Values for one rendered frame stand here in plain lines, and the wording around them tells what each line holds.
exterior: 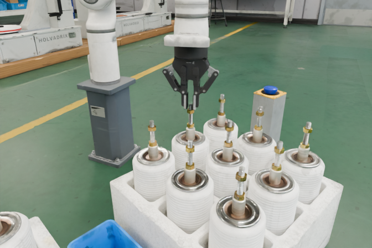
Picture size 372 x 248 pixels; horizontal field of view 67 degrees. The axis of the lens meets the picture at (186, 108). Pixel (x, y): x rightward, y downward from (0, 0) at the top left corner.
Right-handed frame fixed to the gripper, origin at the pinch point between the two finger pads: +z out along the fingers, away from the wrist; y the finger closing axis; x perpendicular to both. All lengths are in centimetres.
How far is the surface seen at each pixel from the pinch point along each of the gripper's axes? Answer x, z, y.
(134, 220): 17.0, 22.5, 9.8
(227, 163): 9.9, 9.9, -9.8
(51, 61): -151, 33, 141
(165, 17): -354, 16, 90
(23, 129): -40, 36, 84
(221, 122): -8.2, 8.9, -7.4
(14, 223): 32.7, 10.0, 23.6
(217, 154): 6.6, 9.9, -7.3
